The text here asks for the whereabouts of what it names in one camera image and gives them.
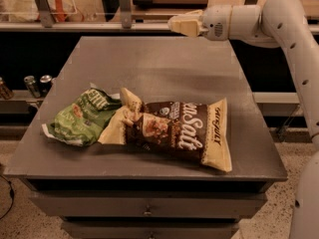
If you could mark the white orange plastic bag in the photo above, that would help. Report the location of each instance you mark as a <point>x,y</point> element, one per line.
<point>26,11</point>

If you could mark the middle metal bracket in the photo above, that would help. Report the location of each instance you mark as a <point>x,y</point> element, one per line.
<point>126,14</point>

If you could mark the green chip bag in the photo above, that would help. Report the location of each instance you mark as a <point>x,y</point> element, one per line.
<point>82,122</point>

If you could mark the left metal bracket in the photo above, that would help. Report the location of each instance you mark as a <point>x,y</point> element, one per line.
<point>46,18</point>

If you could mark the low grey side shelf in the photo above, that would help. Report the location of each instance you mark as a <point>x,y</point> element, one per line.
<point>17,113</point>

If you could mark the upper drawer knob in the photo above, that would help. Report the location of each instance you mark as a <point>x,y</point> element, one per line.
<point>148,211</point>

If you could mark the grey drawer cabinet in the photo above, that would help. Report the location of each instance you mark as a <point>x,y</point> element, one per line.
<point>101,191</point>

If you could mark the dark can on shelf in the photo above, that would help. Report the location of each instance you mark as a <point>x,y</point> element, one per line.
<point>46,84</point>

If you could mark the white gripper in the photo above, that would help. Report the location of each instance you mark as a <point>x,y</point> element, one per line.
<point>215,23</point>

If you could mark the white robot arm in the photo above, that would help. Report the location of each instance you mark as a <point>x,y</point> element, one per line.
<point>283,24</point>

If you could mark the brown yellow chip bag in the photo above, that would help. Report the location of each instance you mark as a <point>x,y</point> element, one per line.
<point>187,130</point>

